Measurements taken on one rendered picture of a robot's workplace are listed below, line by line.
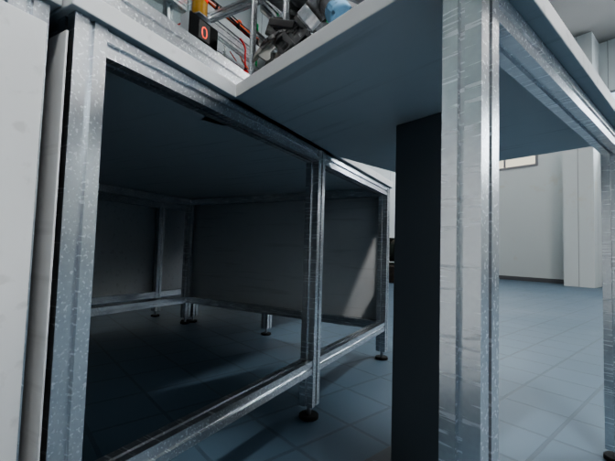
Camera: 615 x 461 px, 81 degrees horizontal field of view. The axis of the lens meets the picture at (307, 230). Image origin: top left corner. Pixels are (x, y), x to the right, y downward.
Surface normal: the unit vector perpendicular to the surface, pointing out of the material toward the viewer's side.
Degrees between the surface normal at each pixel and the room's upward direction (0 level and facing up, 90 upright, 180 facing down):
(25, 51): 90
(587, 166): 90
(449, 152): 90
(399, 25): 180
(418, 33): 180
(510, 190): 90
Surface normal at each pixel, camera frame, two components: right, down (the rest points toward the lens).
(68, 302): 0.87, 0.00
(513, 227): -0.76, -0.06
